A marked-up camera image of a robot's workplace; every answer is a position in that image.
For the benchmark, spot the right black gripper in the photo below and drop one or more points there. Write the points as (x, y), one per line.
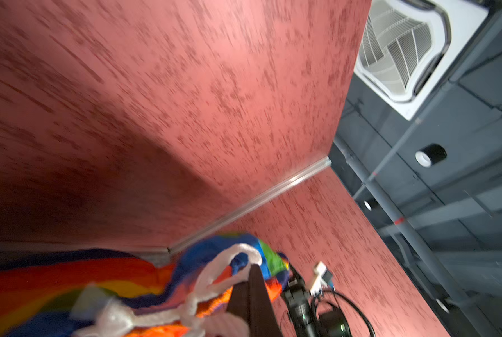
(296, 298)

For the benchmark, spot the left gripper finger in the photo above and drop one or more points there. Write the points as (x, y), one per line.
(250, 302)

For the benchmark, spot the colourful blue orange shorts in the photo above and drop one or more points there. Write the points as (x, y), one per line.
(58, 293)

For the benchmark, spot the right corner aluminium profile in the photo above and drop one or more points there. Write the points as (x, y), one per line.
(252, 205)

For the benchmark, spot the grey ceiling pipe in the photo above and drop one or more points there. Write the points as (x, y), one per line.
(476, 317)

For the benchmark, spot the black cylindrical ceiling spotlight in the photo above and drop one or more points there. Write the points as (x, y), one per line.
(430, 155)

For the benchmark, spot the white ceiling air conditioner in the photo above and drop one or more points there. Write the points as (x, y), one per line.
(407, 47)

